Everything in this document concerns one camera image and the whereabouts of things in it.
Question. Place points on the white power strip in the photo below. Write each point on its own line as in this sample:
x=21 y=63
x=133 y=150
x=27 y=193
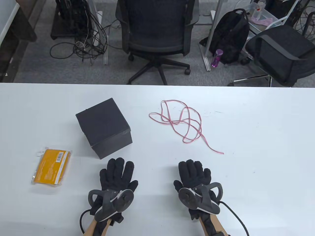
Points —
x=99 y=17

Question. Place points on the black computer tower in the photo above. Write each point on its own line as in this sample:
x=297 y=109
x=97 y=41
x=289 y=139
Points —
x=66 y=14

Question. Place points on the grey left hand controller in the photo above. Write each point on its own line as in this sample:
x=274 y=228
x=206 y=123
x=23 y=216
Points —
x=105 y=204

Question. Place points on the clear small bottle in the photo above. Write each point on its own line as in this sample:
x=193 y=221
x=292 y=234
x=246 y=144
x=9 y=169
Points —
x=259 y=12

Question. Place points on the purple water bottle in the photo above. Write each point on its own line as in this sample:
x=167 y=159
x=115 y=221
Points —
x=216 y=59

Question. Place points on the black chair with grey armrest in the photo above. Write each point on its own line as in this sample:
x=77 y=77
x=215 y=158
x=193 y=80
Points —
x=283 y=49

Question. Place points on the white metal desk leg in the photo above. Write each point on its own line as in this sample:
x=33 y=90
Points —
x=105 y=59
x=207 y=64

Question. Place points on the orange packet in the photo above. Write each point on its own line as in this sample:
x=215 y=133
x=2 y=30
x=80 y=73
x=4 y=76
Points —
x=49 y=167

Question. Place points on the black cardboard box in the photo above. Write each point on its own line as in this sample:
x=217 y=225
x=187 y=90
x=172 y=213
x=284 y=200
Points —
x=103 y=118

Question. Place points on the black mesh office chair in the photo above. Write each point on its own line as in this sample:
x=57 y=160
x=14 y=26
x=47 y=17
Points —
x=155 y=24

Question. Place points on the black right forearm pack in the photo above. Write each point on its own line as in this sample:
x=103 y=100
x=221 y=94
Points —
x=221 y=233

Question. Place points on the grey hand controller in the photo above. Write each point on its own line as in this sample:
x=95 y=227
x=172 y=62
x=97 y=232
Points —
x=187 y=196
x=105 y=204

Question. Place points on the person's left forearm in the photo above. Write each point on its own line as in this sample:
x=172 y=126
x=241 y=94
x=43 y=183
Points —
x=89 y=228

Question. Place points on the person's right forearm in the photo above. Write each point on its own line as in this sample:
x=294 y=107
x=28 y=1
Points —
x=216 y=223

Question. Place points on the white desk with dark side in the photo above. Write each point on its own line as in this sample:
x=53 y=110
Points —
x=7 y=19

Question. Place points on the pink cloth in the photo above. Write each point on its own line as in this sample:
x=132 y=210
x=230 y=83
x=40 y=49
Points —
x=262 y=21

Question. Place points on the person's right hand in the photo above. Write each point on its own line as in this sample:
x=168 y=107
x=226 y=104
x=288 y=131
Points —
x=192 y=172

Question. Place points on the person's left hand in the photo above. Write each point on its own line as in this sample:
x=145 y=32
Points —
x=115 y=172

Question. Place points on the pink ribbon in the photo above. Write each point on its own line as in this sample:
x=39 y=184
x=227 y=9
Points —
x=216 y=151

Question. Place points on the grey right hand controller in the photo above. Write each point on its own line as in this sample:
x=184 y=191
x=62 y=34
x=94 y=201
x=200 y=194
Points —
x=187 y=196

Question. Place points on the white frame storage rack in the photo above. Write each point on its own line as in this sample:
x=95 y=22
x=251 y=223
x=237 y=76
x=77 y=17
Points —
x=278 y=22

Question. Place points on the black backpack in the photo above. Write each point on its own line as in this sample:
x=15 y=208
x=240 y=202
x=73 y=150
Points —
x=228 y=32

